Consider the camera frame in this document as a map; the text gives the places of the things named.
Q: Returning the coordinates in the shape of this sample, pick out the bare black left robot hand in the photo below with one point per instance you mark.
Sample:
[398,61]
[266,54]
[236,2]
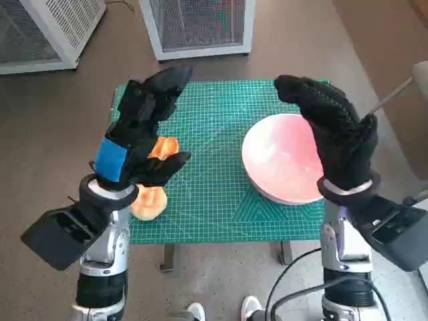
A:
[133,110]

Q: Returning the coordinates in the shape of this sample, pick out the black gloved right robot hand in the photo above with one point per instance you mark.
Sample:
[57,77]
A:
[337,133]

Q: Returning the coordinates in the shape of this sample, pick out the long toy bread loaf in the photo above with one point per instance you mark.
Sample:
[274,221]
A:
[165,147]

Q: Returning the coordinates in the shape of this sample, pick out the pink bowl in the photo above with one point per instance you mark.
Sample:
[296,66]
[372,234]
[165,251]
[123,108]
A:
[277,157]

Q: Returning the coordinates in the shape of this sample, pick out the round toy bread bun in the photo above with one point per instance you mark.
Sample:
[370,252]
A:
[148,205]

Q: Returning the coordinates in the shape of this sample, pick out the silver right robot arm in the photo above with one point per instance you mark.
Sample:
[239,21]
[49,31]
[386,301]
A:
[347,244]

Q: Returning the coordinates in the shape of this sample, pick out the green cutting mat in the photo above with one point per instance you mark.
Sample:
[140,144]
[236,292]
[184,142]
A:
[207,150]

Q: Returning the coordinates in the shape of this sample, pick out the white mesh front cabinet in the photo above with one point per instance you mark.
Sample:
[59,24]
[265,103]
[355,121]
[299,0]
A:
[200,26]

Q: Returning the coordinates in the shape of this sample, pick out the white cabinet with slotted side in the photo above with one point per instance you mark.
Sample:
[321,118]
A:
[67,20]

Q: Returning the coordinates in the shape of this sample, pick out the metal table leg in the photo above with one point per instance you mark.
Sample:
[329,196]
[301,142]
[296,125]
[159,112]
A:
[285,254]
[168,257]

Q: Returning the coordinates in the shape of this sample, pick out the white board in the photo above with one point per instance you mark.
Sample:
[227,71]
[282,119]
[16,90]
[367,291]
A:
[423,277]

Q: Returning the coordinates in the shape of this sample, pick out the white right robot foot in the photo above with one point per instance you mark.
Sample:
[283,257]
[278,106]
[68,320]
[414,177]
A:
[250,307]

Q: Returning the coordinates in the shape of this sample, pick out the white robot foot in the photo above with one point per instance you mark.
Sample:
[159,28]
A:
[196,311]
[250,307]

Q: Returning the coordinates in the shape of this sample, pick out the white left robot foot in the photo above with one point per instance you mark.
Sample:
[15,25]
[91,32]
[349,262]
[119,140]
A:
[196,311]

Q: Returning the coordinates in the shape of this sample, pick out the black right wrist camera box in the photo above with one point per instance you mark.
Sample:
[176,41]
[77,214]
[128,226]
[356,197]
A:
[401,240]

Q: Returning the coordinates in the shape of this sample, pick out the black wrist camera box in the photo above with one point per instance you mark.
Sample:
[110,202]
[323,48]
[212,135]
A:
[57,240]
[401,240]

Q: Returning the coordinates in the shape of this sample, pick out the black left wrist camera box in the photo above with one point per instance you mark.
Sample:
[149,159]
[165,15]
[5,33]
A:
[57,240]

